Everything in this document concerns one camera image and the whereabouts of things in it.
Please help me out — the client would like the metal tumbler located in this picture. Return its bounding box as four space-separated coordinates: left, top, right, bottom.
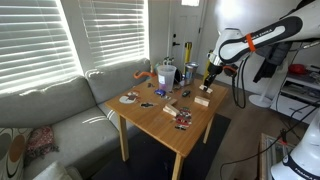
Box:
184 61 200 86

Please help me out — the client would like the red patterned cloth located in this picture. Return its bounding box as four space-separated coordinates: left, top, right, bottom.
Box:
24 125 59 164

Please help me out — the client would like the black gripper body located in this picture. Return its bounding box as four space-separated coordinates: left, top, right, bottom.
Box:
206 63 223 81

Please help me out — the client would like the white cushion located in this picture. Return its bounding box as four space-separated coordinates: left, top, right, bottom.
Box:
33 161 83 180

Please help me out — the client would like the yellow pole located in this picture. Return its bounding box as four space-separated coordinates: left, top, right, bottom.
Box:
183 41 193 77
202 49 215 83

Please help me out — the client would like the orange cable clip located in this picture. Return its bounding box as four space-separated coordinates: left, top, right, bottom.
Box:
222 65 239 75
245 33 257 53

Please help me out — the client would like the dark rug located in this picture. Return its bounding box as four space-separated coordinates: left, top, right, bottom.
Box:
89 113 233 180

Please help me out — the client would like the white stand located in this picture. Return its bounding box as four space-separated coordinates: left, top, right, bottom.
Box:
249 79 278 109

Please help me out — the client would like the circle patterned cushion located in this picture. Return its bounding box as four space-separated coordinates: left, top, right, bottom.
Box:
0 128 33 180

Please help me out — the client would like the wooden table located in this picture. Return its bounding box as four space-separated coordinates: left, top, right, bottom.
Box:
104 77 230 180

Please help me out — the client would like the white shelf unit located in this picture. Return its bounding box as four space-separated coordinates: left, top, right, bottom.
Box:
270 63 320 125

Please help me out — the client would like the orange plush toy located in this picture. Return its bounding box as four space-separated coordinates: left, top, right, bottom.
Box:
133 69 158 81

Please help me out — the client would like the white door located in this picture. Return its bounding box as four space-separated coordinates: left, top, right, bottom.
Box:
168 0 208 77

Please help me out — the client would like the clear plastic pitcher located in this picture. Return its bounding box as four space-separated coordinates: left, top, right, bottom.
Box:
156 64 177 93

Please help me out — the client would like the small blue object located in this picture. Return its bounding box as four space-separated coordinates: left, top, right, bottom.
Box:
154 88 168 98

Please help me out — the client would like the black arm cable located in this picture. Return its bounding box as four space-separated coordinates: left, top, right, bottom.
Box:
231 54 250 110

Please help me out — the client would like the red object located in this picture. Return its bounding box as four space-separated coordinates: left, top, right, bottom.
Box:
288 63 308 76

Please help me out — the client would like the round black white plate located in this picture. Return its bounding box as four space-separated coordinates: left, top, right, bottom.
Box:
118 90 142 105

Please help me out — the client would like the thin black cable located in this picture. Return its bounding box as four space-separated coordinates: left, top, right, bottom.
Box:
218 105 320 180

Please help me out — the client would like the grey sofa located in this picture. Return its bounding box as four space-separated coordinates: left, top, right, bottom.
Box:
0 58 153 180

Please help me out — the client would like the grey white small object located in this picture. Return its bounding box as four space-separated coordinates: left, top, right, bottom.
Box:
162 56 176 66

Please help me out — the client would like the white window blind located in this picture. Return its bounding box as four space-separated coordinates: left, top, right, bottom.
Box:
0 0 81 93
79 0 149 68

